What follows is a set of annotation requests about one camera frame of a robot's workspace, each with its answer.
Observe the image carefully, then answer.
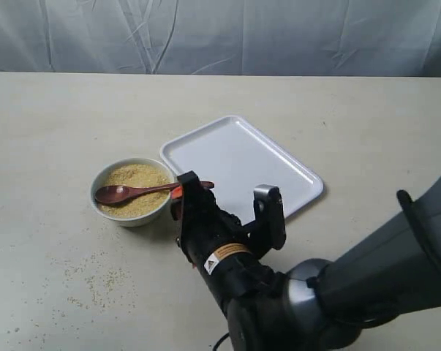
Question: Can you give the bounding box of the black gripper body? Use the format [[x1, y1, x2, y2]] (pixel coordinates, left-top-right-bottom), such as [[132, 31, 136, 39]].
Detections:
[[176, 205, 272, 267]]

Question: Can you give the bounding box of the white backdrop curtain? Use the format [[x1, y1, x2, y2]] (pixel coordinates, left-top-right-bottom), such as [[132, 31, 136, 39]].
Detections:
[[0, 1, 441, 77]]

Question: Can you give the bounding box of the white rectangular plastic tray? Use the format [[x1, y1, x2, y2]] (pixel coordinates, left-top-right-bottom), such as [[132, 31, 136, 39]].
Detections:
[[160, 116, 324, 223]]

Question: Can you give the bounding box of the dark brown wooden spoon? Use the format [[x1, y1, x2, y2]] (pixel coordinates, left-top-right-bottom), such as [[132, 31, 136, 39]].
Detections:
[[94, 181, 215, 205]]

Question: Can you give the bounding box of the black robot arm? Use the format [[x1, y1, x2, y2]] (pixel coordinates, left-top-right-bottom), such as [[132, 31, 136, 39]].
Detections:
[[171, 172, 441, 350]]

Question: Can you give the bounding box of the white ceramic bowl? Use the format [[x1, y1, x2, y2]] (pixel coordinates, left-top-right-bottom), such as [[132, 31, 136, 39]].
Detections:
[[90, 157, 174, 227]]

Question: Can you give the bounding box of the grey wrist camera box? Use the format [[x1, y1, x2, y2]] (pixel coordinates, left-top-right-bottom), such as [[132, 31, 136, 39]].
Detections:
[[254, 184, 286, 250]]

